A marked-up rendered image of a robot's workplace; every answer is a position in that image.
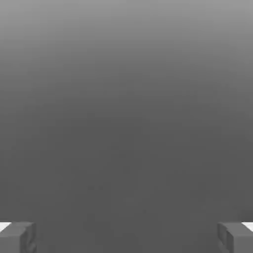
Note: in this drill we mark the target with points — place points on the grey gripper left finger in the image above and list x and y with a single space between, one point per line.
16 237

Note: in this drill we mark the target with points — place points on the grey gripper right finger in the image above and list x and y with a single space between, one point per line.
236 238

